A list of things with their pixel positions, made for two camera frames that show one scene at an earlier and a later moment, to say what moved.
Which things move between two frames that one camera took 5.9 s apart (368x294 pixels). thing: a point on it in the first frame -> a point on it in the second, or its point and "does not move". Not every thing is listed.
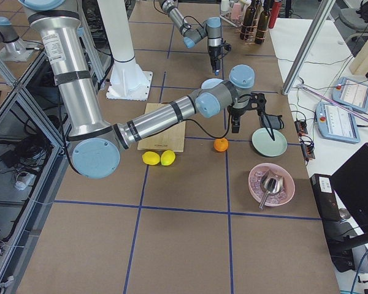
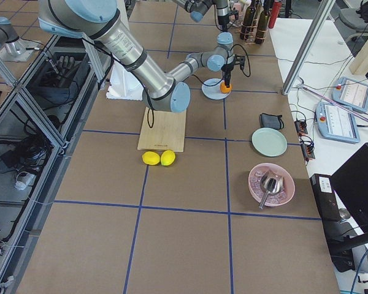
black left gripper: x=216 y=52 -> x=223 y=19
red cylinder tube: x=274 y=13 does not move
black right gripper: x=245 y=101 -> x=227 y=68
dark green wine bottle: x=248 y=21 does not move
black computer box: x=338 y=233 does not move
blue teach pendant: x=335 y=123 does not move
